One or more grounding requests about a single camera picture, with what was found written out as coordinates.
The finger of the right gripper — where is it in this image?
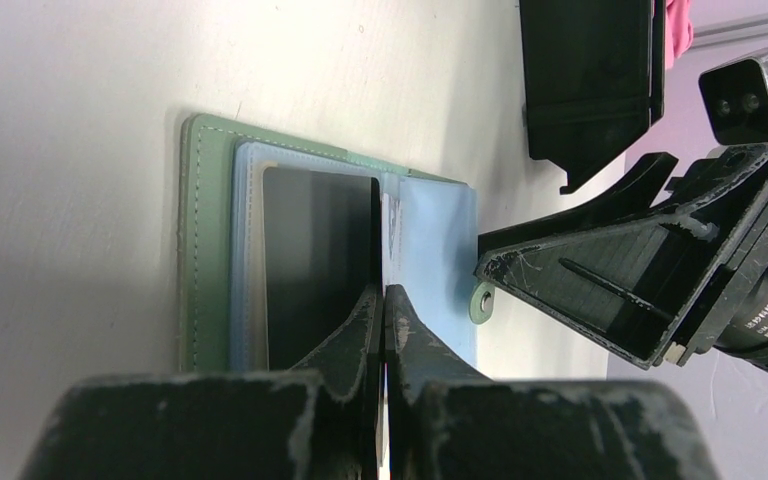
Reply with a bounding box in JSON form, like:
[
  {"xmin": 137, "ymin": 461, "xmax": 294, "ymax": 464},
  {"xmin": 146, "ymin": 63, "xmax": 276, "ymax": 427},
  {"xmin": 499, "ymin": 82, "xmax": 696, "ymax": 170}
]
[
  {"xmin": 475, "ymin": 144, "xmax": 768, "ymax": 369},
  {"xmin": 478, "ymin": 152, "xmax": 678, "ymax": 256}
]

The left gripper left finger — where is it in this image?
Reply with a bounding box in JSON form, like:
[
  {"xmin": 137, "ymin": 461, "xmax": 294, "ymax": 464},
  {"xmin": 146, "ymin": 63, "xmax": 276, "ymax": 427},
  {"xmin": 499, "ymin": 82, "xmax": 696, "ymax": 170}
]
[{"xmin": 20, "ymin": 285, "xmax": 383, "ymax": 479}]

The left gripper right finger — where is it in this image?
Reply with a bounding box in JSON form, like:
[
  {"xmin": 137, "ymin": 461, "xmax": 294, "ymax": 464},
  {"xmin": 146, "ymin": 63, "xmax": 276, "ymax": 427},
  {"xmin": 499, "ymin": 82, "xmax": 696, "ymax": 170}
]
[{"xmin": 384, "ymin": 285, "xmax": 718, "ymax": 479}]

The black card box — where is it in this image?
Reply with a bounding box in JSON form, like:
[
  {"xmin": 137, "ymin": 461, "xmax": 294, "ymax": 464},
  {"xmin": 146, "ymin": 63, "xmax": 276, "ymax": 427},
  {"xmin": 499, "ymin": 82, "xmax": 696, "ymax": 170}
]
[{"xmin": 519, "ymin": 0, "xmax": 666, "ymax": 195}]

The black credit card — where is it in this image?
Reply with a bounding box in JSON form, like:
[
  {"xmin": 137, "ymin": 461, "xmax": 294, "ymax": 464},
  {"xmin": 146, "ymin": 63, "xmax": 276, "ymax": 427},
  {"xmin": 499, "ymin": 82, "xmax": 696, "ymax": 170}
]
[{"xmin": 264, "ymin": 168, "xmax": 380, "ymax": 370}]

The green card holder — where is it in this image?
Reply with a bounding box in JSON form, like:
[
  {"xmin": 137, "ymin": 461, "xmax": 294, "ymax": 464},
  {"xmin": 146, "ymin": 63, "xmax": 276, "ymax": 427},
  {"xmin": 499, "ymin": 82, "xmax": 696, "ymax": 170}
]
[{"xmin": 178, "ymin": 114, "xmax": 495, "ymax": 372}]

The pink cloth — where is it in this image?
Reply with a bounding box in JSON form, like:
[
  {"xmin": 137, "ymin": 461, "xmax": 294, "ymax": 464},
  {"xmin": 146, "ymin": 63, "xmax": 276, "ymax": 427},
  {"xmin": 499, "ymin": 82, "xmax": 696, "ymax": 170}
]
[{"xmin": 664, "ymin": 0, "xmax": 694, "ymax": 70}]

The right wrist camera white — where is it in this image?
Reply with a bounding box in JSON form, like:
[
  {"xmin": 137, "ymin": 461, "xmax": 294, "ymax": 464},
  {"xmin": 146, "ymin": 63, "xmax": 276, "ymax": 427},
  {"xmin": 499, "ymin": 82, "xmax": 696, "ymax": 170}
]
[{"xmin": 698, "ymin": 47, "xmax": 768, "ymax": 146}]

